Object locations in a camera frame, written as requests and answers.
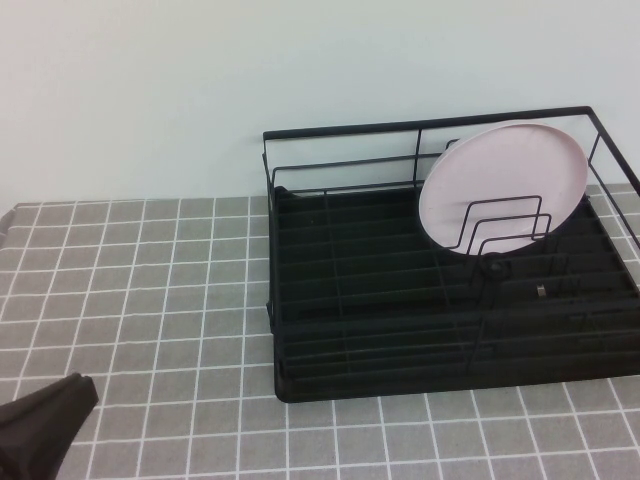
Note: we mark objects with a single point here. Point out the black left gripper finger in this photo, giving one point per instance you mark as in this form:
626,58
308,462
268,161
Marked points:
40,430

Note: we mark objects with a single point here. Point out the pink round plate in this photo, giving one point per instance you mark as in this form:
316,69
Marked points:
500,170

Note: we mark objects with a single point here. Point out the grey white checked tablecloth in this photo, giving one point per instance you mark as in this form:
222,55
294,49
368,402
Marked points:
150,250

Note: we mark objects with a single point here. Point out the black plastic drain tray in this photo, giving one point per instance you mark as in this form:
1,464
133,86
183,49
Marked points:
380,300

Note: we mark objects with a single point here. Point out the small silver clip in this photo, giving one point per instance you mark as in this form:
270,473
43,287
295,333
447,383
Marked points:
540,290

